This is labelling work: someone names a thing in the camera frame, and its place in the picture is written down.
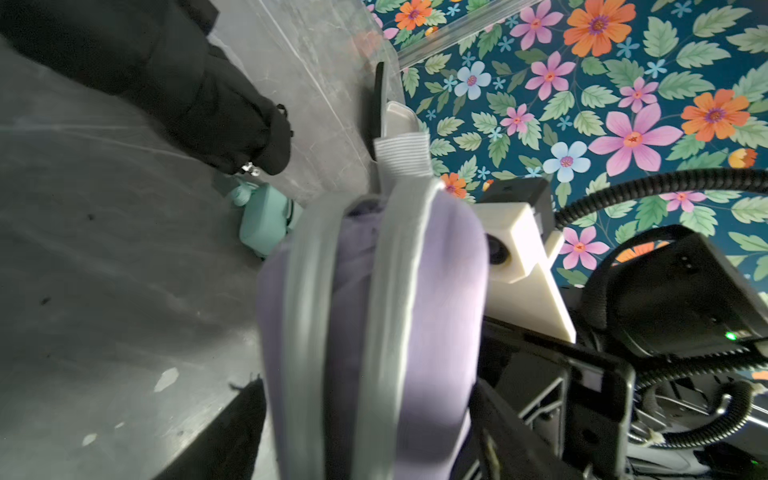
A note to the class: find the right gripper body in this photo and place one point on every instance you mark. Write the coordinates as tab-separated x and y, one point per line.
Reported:
610	414

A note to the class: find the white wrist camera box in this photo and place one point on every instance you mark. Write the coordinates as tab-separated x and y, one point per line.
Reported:
524	242

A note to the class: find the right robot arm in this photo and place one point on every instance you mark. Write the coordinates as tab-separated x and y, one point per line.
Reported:
662	290

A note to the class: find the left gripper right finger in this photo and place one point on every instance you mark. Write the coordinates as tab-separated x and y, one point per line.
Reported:
509	449

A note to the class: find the mint green folded umbrella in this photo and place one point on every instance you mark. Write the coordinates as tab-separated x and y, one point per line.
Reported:
268	216

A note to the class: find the black folded umbrella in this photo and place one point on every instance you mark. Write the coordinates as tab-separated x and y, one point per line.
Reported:
157	56

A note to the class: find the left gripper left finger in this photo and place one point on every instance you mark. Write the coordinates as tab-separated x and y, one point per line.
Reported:
228	447

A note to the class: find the open beige case far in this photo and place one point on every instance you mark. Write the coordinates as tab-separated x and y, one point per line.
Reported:
400	149

